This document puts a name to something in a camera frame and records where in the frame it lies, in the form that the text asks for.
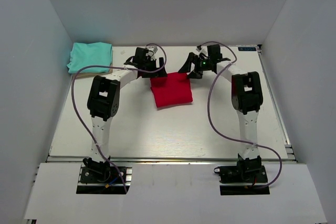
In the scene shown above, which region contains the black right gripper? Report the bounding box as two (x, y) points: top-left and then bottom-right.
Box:
(179, 51), (213, 79)

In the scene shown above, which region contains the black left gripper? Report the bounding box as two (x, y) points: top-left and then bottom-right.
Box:
(142, 57), (167, 78)

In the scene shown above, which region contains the red t shirt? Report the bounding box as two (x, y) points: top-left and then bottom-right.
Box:
(150, 72), (193, 108)

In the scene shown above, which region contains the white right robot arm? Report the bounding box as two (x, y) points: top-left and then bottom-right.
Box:
(178, 44), (263, 162)

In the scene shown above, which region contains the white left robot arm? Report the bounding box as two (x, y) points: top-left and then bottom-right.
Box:
(87, 46), (193, 182)

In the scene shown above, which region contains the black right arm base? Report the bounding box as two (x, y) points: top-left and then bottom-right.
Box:
(214, 156), (270, 196)

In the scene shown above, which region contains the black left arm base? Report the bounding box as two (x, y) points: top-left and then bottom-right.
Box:
(76, 158), (132, 195)

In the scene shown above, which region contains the blue table label sticker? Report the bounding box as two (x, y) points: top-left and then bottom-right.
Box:
(238, 47), (257, 51)

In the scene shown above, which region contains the folded teal t shirt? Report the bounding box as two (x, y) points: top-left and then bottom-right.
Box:
(67, 42), (112, 74)

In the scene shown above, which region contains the folded beige t shirt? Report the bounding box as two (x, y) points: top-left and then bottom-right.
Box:
(77, 69), (113, 79)

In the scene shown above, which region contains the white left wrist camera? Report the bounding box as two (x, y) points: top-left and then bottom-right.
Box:
(146, 46), (158, 60)

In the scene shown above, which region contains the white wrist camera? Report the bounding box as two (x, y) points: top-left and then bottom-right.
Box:
(196, 45), (207, 55)
(146, 46), (158, 60)

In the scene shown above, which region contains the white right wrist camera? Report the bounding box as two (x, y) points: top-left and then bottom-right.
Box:
(196, 45), (207, 55)

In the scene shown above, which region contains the aluminium front table rail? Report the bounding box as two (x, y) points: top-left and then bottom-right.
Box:
(46, 155), (299, 165)

